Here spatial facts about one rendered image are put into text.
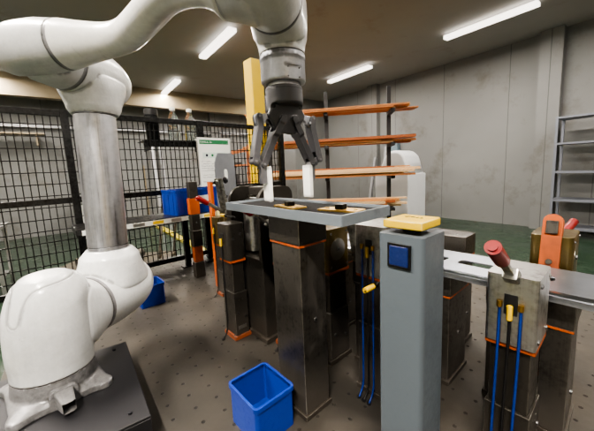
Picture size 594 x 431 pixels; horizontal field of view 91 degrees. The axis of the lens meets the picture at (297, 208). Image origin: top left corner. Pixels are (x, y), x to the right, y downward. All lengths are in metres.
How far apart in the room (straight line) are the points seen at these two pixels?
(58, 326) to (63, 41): 0.59
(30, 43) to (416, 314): 0.87
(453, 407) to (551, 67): 6.25
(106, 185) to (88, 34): 0.37
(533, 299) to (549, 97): 6.15
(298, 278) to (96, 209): 0.59
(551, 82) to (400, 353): 6.35
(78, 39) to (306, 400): 0.88
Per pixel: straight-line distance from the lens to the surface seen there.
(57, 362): 0.86
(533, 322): 0.59
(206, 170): 1.88
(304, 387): 0.73
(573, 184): 6.67
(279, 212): 0.56
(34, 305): 0.83
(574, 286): 0.76
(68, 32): 0.82
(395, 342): 0.51
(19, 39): 0.88
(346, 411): 0.80
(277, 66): 0.60
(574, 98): 6.73
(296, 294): 0.63
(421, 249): 0.43
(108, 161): 0.96
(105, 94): 0.97
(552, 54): 6.78
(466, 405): 0.87
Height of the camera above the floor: 1.24
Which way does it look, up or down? 8 degrees down
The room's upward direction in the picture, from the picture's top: 3 degrees counter-clockwise
